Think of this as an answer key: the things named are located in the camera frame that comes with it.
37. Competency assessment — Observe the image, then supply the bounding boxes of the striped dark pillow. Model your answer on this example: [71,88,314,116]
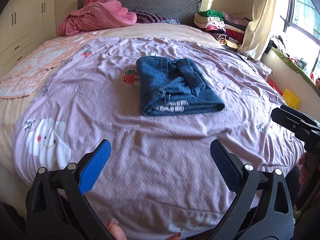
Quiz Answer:
[134,11,166,24]

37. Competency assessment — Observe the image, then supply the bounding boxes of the pink floral bed mat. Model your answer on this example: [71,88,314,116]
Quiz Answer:
[1,30,105,99]

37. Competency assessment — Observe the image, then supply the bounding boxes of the lilac patterned bed quilt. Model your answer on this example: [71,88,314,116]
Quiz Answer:
[13,38,304,239]

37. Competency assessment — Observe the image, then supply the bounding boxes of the pink crumpled blanket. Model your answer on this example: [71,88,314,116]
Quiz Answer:
[56,0,137,36]

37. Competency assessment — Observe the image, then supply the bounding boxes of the floral fabric bag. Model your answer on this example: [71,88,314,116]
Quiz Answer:
[246,57,272,77]

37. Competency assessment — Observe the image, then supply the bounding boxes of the red plastic bag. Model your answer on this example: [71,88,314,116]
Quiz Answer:
[267,80,283,95]

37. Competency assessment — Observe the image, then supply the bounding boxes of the pile of folded clothes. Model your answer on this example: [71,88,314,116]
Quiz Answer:
[194,9,250,50]

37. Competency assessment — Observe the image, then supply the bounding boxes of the grey quilted headboard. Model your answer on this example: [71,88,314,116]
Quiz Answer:
[78,0,202,26]

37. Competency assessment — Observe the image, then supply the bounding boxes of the cream built-in wardrobe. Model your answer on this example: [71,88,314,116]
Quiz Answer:
[1,0,56,77]

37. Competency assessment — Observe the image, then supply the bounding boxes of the yellow shopping bag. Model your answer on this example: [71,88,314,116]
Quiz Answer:
[282,89,300,109]

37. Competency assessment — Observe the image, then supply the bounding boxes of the right hand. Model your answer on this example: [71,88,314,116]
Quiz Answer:
[298,152,308,186]

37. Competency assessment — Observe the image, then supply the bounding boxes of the cream window curtain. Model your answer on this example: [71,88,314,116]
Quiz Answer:
[238,0,276,61]

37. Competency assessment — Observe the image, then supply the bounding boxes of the green windowsill cushion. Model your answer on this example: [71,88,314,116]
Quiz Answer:
[270,47,320,95]

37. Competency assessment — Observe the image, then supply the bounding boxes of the blue denim lace-trimmed pants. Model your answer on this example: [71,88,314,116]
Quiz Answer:
[136,56,225,116]

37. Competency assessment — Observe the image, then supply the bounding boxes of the left hand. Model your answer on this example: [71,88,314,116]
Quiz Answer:
[106,217,182,240]

